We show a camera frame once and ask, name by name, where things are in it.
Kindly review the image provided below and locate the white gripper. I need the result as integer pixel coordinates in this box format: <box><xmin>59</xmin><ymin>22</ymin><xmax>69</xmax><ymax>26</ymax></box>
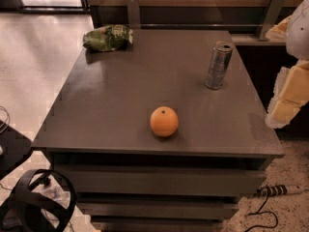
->
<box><xmin>265</xmin><ymin>0</ymin><xmax>309</xmax><ymax>129</ymax></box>

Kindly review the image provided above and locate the orange fruit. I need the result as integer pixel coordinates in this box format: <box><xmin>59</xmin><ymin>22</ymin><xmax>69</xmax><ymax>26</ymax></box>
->
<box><xmin>150</xmin><ymin>106</ymin><xmax>179</xmax><ymax>137</ymax></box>

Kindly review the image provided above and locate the green jalapeno chip bag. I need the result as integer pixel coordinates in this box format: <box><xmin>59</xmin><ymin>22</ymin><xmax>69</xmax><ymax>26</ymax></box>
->
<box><xmin>83</xmin><ymin>24</ymin><xmax>133</xmax><ymax>52</ymax></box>

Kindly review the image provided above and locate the silver drink can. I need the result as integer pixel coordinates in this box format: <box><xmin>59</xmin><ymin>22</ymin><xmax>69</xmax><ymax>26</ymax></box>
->
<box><xmin>205</xmin><ymin>41</ymin><xmax>233</xmax><ymax>90</ymax></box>

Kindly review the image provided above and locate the striped power strip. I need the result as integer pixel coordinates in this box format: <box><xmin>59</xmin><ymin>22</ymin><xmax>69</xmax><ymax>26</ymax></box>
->
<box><xmin>256</xmin><ymin>185</ymin><xmax>305</xmax><ymax>197</ymax></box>

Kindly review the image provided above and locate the grey drawer cabinet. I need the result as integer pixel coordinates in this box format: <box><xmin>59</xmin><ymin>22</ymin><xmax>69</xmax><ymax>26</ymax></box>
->
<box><xmin>34</xmin><ymin>29</ymin><xmax>283</xmax><ymax>232</ymax></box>

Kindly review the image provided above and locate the right metal bracket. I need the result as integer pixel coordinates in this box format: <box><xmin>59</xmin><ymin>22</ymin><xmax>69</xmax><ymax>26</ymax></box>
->
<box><xmin>256</xmin><ymin>0</ymin><xmax>285</xmax><ymax>42</ymax></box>

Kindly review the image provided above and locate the metal bracket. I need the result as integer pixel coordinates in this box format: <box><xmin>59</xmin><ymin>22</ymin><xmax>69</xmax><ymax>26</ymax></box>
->
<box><xmin>256</xmin><ymin>0</ymin><xmax>285</xmax><ymax>42</ymax></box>
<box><xmin>126</xmin><ymin>0</ymin><xmax>141</xmax><ymax>29</ymax></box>

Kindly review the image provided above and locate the black power cable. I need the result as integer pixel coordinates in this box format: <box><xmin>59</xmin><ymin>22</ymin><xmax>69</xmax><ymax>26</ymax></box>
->
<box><xmin>242</xmin><ymin>193</ymin><xmax>279</xmax><ymax>232</ymax></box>

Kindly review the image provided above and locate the left metal bracket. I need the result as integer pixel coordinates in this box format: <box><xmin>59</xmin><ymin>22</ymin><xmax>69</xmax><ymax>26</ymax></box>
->
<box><xmin>126</xmin><ymin>0</ymin><xmax>141</xmax><ymax>29</ymax></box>

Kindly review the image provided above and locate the grey wire loop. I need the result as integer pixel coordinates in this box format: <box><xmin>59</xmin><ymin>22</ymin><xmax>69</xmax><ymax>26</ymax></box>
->
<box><xmin>0</xmin><ymin>105</ymin><xmax>12</xmax><ymax>134</ymax></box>

